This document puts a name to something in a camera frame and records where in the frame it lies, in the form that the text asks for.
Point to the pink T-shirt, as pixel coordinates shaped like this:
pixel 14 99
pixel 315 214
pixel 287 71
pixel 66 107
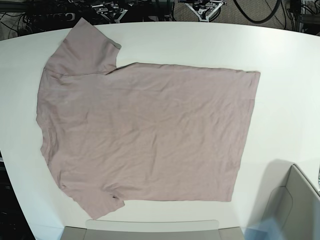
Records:
pixel 151 132

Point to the grey bin front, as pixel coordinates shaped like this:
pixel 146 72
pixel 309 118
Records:
pixel 123 230

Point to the grey bin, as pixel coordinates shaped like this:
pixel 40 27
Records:
pixel 123 230
pixel 296 207

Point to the blue cloth in bin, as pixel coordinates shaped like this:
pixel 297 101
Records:
pixel 267 229

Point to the grey bin right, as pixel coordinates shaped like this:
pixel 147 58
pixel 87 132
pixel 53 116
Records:
pixel 296 207

